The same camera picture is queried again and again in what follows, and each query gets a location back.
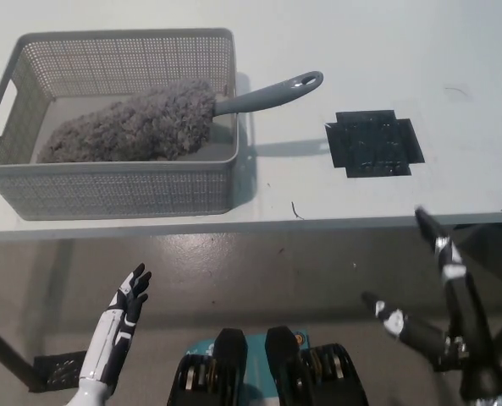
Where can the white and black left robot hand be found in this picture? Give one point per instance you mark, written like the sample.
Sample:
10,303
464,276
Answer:
115,330

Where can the dark metal desk leg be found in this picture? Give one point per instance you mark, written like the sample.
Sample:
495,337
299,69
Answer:
5,351

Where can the black tape patch on desk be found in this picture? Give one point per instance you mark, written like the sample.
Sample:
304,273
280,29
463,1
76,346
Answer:
373,144

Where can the grey perforated plastic basket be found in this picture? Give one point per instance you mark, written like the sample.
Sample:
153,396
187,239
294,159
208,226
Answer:
106,190

